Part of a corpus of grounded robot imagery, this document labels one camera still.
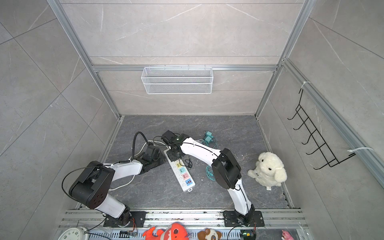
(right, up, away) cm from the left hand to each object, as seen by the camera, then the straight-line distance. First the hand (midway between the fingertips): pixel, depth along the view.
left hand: (164, 154), depth 95 cm
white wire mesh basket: (+8, +50, +6) cm, 51 cm away
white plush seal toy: (+57, -4, -22) cm, 61 cm away
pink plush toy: (+62, -32, -28) cm, 75 cm away
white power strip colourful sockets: (+12, -9, -9) cm, 18 cm away
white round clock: (-34, -31, -28) cm, 54 cm away
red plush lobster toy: (+11, -28, -31) cm, 43 cm away
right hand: (+8, +1, -5) cm, 10 cm away
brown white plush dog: (+26, -32, -28) cm, 50 cm away
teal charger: (+29, +10, +8) cm, 32 cm away
